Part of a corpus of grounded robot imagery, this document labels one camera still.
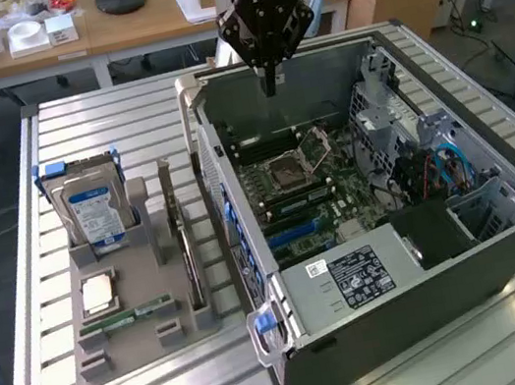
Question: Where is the white flat box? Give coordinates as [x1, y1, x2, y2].
[7, 31, 54, 60]

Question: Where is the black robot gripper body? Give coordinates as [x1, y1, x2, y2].
[226, 0, 315, 75]

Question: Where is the grey printed parts rack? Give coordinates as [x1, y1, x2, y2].
[42, 165, 233, 385]

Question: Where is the metal socket cover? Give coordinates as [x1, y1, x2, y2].
[295, 123, 337, 176]

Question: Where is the blue card retention clip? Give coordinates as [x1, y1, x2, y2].
[220, 193, 252, 261]

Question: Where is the green RAM stick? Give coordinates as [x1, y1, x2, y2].
[77, 293, 176, 334]

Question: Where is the silver CPU chip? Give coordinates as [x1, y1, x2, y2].
[78, 272, 121, 317]

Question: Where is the black graphics card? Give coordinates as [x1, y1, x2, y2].
[154, 153, 209, 314]

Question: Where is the CPU socket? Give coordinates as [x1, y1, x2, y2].
[264, 147, 316, 191]

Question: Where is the black fan shroud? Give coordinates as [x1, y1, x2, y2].
[386, 192, 483, 276]

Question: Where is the white tape roll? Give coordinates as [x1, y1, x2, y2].
[6, 19, 44, 46]

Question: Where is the white paper stack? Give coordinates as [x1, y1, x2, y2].
[174, 0, 221, 28]

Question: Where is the hard disk in blue caddy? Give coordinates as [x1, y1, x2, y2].
[30, 145, 143, 264]

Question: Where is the dark grey PC case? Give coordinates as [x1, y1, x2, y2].
[169, 5, 515, 385]

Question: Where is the white cube box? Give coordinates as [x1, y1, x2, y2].
[42, 12, 81, 49]

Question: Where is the silver disk bay bracket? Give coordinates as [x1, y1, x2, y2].
[443, 171, 515, 247]

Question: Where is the blue release latch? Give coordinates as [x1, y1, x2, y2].
[254, 312, 276, 336]

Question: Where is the grey power supply unit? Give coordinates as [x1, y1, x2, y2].
[273, 218, 432, 340]

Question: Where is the silver perforated disk bay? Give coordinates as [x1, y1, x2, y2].
[337, 43, 434, 186]

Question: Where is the white small box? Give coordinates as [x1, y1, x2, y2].
[436, 0, 466, 29]

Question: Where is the blue data wire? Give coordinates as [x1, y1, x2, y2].
[431, 139, 481, 199]

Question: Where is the green motherboard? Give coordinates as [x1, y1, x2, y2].
[214, 97, 398, 276]

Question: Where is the wooden office desk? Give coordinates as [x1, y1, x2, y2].
[0, 0, 363, 94]

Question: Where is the blue expansion slot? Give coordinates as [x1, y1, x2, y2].
[263, 218, 325, 251]

